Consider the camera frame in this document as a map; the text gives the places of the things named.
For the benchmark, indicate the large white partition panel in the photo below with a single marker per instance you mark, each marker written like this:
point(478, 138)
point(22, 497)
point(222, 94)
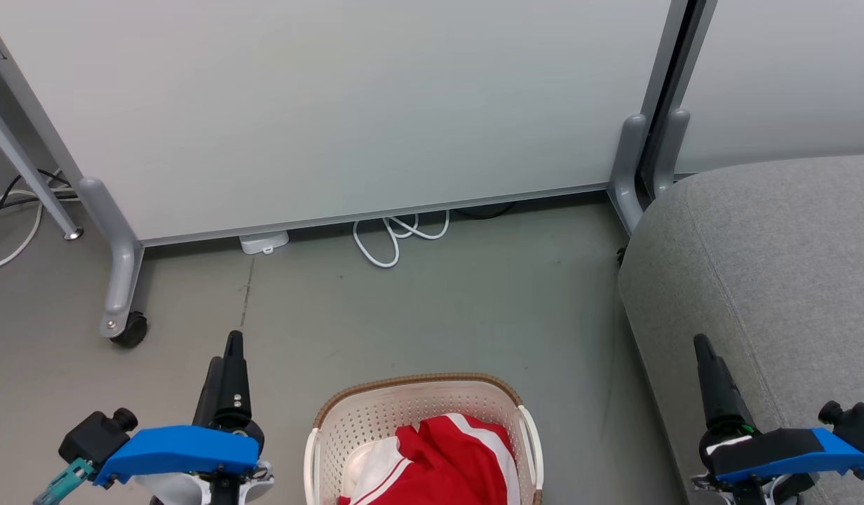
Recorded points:
point(334, 105)

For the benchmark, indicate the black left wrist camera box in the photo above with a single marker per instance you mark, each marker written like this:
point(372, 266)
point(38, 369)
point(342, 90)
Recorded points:
point(95, 435)

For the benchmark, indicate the white plastic laundry basket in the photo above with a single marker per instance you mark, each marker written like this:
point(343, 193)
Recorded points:
point(376, 414)

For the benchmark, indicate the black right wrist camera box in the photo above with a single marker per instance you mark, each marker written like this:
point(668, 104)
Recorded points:
point(856, 421)

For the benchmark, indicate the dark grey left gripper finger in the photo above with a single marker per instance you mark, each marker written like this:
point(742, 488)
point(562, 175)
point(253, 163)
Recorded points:
point(207, 400)
point(237, 386)

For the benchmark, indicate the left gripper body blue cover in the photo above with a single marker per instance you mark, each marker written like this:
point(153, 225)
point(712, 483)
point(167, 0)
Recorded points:
point(179, 449)

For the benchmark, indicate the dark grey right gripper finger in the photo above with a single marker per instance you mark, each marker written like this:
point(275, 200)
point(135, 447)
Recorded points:
point(732, 407)
point(708, 386)

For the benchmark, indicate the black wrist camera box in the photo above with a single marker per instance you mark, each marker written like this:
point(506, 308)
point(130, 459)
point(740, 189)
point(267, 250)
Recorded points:
point(856, 421)
point(95, 435)

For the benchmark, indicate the grey fabric sofa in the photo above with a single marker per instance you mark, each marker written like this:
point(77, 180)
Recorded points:
point(775, 280)

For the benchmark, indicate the red and white garment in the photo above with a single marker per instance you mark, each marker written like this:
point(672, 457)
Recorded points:
point(446, 463)

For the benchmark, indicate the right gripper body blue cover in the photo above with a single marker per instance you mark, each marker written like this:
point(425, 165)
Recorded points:
point(782, 452)

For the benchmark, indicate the grey partition foot with caster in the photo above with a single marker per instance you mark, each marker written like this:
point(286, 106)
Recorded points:
point(120, 266)

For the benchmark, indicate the narrow white partition panel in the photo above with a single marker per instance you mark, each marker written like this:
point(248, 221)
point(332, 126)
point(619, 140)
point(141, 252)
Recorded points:
point(782, 77)

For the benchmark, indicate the white power adapter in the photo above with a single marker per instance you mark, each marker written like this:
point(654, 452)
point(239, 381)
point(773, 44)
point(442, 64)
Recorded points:
point(264, 243)

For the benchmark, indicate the black caster wheel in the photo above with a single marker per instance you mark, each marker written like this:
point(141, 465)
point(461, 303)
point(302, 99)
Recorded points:
point(132, 330)

